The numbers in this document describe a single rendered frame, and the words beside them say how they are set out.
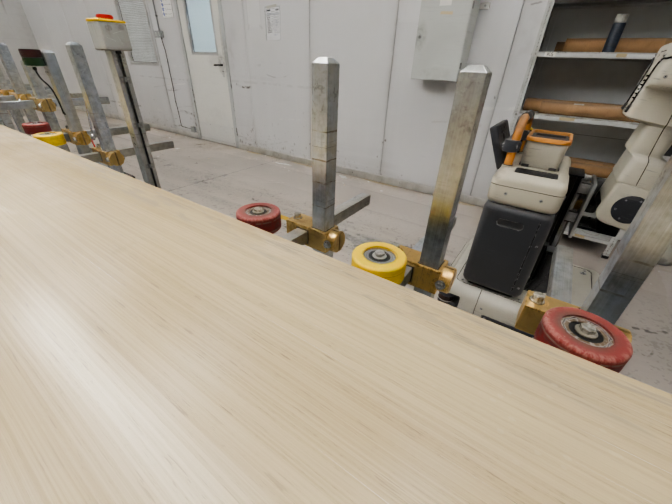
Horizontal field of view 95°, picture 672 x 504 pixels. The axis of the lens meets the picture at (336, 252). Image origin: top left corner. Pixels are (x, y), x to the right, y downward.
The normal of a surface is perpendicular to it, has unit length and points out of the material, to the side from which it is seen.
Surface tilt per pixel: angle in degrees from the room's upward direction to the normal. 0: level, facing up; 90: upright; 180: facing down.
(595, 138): 90
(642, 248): 90
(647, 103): 90
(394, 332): 0
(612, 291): 90
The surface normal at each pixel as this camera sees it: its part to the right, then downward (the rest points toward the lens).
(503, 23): -0.57, 0.41
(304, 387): 0.04, -0.85
